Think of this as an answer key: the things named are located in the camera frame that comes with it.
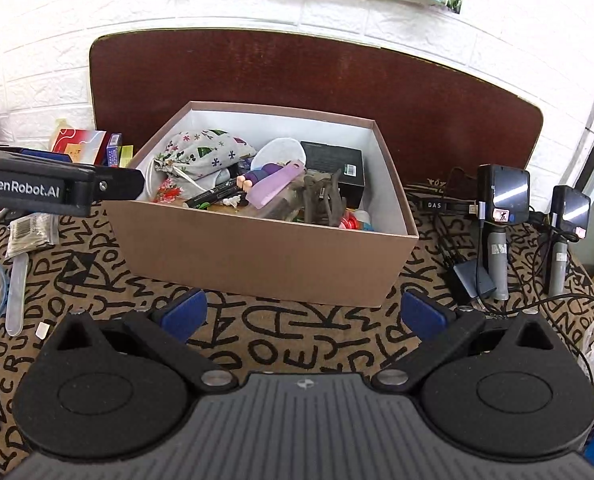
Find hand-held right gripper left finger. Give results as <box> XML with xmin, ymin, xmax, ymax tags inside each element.
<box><xmin>42</xmin><ymin>288</ymin><xmax>239</xmax><ymax>392</ymax></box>

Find black cable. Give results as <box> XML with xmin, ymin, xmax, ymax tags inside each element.
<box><xmin>477</xmin><ymin>240</ymin><xmax>594</xmax><ymax>391</ymax></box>

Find purple comb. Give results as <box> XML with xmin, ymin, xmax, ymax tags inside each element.
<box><xmin>247</xmin><ymin>159</ymin><xmax>307</xmax><ymax>207</ymax></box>

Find cotton swab bag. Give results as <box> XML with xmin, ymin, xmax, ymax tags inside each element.
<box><xmin>6</xmin><ymin>212</ymin><xmax>58</xmax><ymax>262</ymax></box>

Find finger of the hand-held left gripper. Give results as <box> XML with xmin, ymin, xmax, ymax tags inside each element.
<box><xmin>94</xmin><ymin>166</ymin><xmax>146</xmax><ymax>202</ymax></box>

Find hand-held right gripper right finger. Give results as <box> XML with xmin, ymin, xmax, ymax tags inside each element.
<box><xmin>371</xmin><ymin>289</ymin><xmax>556</xmax><ymax>395</ymax></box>

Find black box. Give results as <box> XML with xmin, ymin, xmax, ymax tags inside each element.
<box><xmin>300</xmin><ymin>140</ymin><xmax>365</xmax><ymax>210</ymax></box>

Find black camera on grey handle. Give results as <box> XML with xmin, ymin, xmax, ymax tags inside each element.
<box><xmin>546</xmin><ymin>184</ymin><xmax>592</xmax><ymax>297</ymax></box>
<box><xmin>476</xmin><ymin>163</ymin><xmax>531</xmax><ymax>301</ymax></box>

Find white round lid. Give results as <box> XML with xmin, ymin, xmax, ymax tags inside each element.
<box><xmin>249</xmin><ymin>138</ymin><xmax>306</xmax><ymax>174</ymax></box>

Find brown cardboard box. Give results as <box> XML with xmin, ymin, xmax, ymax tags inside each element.
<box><xmin>104</xmin><ymin>101</ymin><xmax>420</xmax><ymax>309</ymax></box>

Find black power adapter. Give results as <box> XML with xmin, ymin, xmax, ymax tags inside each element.
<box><xmin>451</xmin><ymin>259</ymin><xmax>498</xmax><ymax>307</ymax></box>

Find blue-capped black marker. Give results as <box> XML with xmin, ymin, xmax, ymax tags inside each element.
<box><xmin>183</xmin><ymin>179</ymin><xmax>244</xmax><ymax>210</ymax></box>

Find letter-print blanket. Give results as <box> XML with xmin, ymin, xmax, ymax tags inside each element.
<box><xmin>0</xmin><ymin>195</ymin><xmax>594</xmax><ymax>480</ymax></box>

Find black cable hub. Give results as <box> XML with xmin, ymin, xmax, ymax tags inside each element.
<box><xmin>416</xmin><ymin>194</ymin><xmax>479</xmax><ymax>217</ymax></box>

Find long clear plastic case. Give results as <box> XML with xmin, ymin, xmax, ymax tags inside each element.
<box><xmin>5</xmin><ymin>252</ymin><xmax>30</xmax><ymax>337</ymax></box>

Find small doll figurine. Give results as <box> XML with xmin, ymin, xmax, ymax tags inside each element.
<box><xmin>229</xmin><ymin>162</ymin><xmax>284</xmax><ymax>194</ymax></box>

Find floral drawstring pouch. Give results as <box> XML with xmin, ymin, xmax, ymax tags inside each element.
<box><xmin>151</xmin><ymin>129</ymin><xmax>258</xmax><ymax>204</ymax></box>

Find brown hair claw clip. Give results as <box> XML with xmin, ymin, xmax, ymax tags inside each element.
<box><xmin>301</xmin><ymin>169</ymin><xmax>348</xmax><ymax>227</ymax></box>

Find red white gift box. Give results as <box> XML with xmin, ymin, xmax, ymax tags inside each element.
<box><xmin>51</xmin><ymin>127</ymin><xmax>108</xmax><ymax>166</ymax></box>

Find dark wooden headboard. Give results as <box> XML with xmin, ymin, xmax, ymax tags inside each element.
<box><xmin>89</xmin><ymin>28</ymin><xmax>544</xmax><ymax>187</ymax></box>

